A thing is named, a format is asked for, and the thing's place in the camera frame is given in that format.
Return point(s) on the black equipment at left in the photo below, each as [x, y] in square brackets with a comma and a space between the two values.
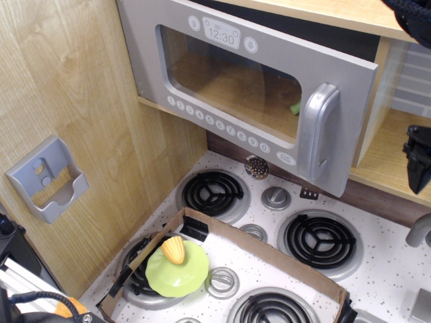
[25, 296]

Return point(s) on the back left stove burner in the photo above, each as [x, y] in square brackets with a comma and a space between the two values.
[216, 193]

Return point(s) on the back right stove burner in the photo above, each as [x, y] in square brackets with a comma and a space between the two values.
[322, 240]

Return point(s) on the grey toy microwave door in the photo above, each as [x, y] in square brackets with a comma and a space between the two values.
[236, 71]

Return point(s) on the large grey back knob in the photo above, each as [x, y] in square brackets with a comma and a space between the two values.
[276, 198]

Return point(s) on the stove burner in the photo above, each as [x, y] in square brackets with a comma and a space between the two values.
[216, 193]
[271, 304]
[322, 240]
[137, 290]

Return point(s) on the green plastic plate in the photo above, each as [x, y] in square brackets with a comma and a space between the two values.
[172, 280]

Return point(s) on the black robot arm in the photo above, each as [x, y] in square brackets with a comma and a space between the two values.
[414, 18]

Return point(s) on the small grey middle knob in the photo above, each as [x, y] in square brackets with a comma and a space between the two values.
[255, 231]

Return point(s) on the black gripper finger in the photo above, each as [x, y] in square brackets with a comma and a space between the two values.
[417, 150]

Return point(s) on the green toy inside microwave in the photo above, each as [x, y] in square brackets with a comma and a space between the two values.
[295, 108]

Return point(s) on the grey toy faucet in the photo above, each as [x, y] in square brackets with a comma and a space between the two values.
[419, 232]

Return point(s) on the hanging toy skimmer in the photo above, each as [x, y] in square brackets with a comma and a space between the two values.
[256, 167]

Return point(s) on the grey front stove knob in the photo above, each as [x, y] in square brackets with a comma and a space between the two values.
[222, 283]

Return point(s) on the grey sink edge piece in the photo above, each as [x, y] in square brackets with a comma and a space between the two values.
[421, 309]

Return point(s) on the grey wall phone holder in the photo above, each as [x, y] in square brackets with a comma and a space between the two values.
[37, 170]

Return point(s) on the yellow toy corn piece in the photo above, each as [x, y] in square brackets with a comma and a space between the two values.
[174, 249]

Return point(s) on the hanging toy spatula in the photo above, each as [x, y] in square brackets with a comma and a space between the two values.
[308, 193]

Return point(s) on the orange toy object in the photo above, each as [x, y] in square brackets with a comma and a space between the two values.
[63, 311]

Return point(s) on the front left stove burner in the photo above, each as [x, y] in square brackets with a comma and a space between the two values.
[137, 290]

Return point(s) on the front right stove burner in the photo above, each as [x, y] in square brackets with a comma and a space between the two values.
[271, 304]

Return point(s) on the brown cardboard barrier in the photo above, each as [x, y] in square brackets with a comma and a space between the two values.
[257, 265]

